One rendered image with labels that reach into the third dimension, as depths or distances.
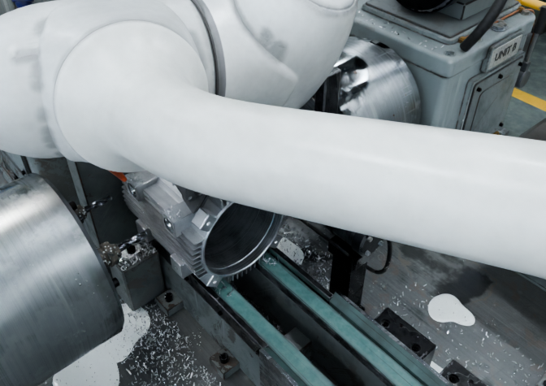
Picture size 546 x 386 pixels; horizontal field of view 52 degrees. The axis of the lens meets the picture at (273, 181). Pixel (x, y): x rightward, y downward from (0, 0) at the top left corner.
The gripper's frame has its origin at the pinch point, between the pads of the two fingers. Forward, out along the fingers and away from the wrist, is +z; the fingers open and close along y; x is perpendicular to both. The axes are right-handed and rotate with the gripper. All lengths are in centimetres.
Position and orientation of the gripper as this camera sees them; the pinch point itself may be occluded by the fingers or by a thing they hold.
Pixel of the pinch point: (197, 193)
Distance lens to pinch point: 76.2
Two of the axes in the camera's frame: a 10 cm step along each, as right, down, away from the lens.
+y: -7.5, 4.3, -5.0
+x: 5.7, 8.0, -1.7
